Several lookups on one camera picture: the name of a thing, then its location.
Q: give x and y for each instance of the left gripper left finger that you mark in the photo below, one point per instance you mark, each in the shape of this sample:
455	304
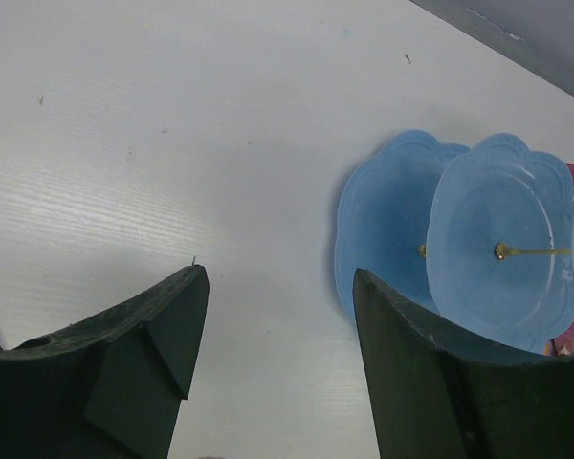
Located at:
111	385

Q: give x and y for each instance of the blue three-tier cake stand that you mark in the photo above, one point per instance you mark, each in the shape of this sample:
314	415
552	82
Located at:
481	236

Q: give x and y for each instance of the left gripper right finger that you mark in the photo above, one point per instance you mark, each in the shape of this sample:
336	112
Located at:
438	390

